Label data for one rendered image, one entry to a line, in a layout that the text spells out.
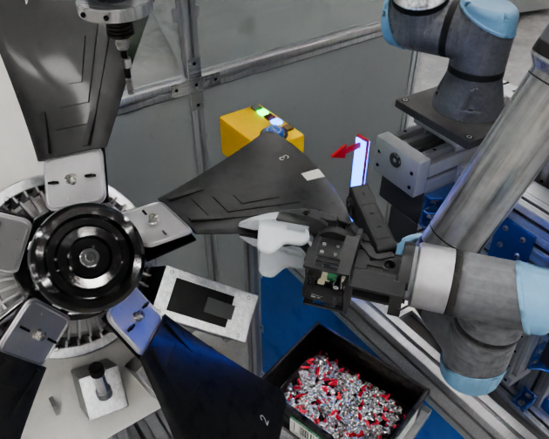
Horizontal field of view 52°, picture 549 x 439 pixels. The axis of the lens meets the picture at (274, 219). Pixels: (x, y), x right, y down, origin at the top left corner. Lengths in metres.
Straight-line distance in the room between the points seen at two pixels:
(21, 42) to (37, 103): 0.08
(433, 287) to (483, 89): 0.70
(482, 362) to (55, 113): 0.58
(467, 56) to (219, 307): 0.73
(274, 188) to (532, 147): 0.32
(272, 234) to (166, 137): 0.92
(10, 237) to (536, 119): 0.59
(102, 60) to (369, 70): 1.32
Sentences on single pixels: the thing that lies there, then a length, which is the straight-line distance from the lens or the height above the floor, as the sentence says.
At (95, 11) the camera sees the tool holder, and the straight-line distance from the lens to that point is 0.55.
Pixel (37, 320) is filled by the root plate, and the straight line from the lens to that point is 0.68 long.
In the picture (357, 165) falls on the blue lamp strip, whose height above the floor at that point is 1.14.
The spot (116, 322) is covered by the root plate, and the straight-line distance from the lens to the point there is 0.67.
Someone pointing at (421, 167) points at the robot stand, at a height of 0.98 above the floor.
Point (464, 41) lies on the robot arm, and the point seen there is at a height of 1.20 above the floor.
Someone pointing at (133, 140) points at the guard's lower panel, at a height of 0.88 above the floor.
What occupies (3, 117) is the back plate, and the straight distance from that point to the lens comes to 0.94.
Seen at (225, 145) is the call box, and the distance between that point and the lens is 1.18.
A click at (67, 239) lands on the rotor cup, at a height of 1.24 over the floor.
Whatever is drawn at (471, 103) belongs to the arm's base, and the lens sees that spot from 1.27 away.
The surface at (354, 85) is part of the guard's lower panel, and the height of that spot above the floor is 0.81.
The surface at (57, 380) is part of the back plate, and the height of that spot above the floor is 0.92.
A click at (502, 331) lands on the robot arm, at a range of 0.66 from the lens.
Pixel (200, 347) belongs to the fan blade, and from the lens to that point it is 0.76.
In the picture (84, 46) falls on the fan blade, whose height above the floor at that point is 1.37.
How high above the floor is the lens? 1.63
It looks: 39 degrees down
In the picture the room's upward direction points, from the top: straight up
